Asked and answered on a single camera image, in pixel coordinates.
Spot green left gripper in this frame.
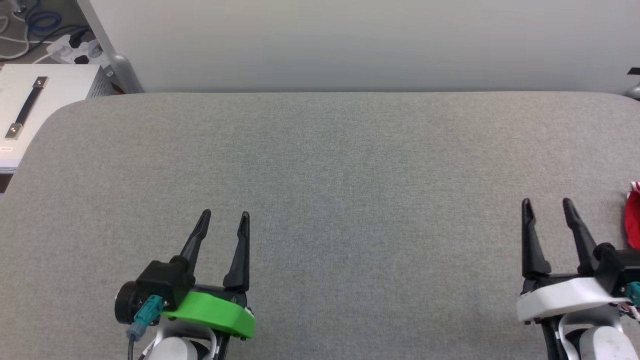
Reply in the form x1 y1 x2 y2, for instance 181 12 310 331
113 208 257 342

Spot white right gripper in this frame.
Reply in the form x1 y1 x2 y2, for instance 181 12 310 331
515 197 632 324

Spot red white basketball jersey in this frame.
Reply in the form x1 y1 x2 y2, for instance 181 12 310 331
623 181 640 251

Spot white power strip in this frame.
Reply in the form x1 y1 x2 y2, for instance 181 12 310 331
46 33 104 67

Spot right camera cable teal plug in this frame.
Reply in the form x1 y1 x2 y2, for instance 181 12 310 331
620 281 640 321

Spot camera cable teal plug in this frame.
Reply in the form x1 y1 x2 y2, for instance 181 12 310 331
620 281 640 321
125 294 166 360

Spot left camera cable teal plug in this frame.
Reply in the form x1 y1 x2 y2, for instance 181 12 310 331
125 294 166 360

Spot metal post with black tape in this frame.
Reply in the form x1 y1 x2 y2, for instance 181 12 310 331
624 66 640 101

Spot grey metal frame post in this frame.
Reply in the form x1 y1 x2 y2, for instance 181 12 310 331
76 0 146 95

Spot black cabinet handle strap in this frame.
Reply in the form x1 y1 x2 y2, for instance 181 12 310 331
4 75 50 140

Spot white cable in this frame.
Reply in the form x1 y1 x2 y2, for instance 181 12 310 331
0 14 32 62

